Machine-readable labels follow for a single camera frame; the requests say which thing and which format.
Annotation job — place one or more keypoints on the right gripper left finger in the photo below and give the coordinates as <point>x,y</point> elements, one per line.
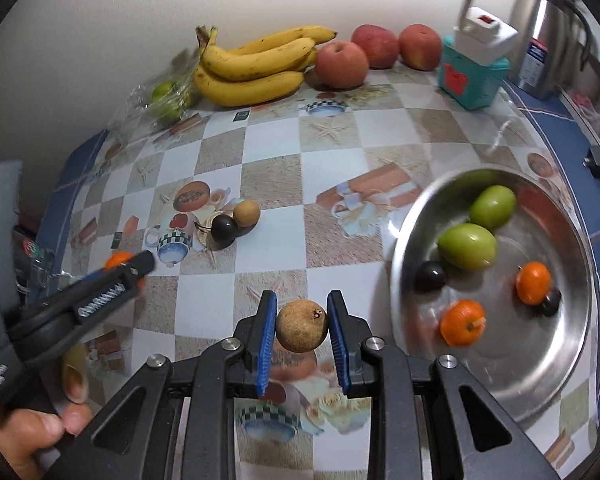
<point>177,413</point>

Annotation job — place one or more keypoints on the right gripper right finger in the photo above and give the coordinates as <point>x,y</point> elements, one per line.
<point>427,407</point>

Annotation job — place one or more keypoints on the orange tangerine with stem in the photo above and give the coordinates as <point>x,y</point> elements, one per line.
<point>463,324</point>

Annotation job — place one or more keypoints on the brown round fruit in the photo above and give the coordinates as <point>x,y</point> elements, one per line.
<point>301,326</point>

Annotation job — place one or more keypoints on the small dark plum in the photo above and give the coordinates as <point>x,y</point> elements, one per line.
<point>551,303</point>

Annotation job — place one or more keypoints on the green apple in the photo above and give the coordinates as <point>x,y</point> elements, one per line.
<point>468,246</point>

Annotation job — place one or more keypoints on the brown longan fruit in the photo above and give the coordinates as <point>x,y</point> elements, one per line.
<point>247,213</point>

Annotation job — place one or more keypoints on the green mango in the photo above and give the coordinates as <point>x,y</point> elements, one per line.
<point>493,207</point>

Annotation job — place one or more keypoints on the person's left hand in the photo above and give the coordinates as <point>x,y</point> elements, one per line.
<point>24,432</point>

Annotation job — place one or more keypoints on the stainless steel bowl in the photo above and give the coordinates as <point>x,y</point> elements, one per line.
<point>525,357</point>

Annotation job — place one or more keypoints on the blue striped cloth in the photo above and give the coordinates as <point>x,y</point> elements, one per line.
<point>569,145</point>

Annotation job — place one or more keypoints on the clear bag of limes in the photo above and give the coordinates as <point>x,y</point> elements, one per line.
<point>159,102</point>

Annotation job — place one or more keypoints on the teal plastic box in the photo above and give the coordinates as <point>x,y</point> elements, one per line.
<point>471,85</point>

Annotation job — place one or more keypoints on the red plastic bag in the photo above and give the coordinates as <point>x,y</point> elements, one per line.
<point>586,108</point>

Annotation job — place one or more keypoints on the peach coloured apple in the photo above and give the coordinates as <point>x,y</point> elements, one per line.
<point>341,65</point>

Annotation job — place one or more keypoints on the yellow banana bunch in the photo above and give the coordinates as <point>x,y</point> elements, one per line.
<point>264,70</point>

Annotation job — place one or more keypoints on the red apple behind box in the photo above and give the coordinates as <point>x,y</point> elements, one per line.
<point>420,47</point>

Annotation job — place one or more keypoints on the white power strip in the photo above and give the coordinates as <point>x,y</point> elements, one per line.
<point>483,37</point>

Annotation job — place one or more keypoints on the stainless steel thermos jug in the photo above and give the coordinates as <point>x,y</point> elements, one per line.
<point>554,42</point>

